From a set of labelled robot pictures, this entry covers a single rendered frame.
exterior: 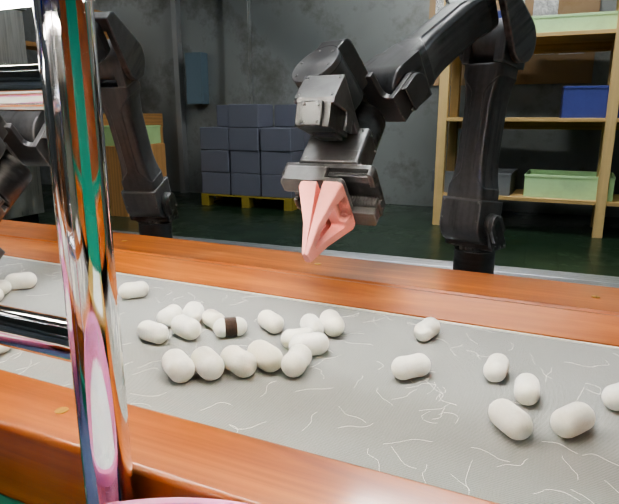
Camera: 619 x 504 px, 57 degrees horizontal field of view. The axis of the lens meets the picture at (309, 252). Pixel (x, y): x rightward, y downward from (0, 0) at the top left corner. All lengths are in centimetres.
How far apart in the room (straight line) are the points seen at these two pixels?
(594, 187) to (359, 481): 474
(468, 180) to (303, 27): 571
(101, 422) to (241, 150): 562
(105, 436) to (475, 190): 67
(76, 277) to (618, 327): 48
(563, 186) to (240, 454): 474
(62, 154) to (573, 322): 48
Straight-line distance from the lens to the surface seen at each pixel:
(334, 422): 41
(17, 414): 41
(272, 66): 662
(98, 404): 30
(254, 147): 580
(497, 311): 61
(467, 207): 86
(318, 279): 66
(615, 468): 41
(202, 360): 47
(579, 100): 493
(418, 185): 612
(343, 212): 60
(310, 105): 56
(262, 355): 47
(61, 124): 26
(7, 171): 76
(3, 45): 527
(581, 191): 500
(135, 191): 108
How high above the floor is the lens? 95
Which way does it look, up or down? 14 degrees down
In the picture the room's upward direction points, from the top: straight up
